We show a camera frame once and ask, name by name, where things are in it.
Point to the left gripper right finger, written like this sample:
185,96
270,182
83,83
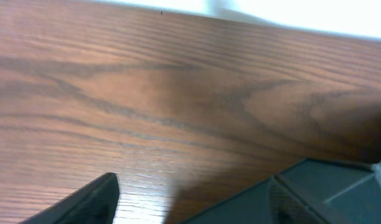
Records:
309,192

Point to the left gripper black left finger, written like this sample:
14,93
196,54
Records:
94,203

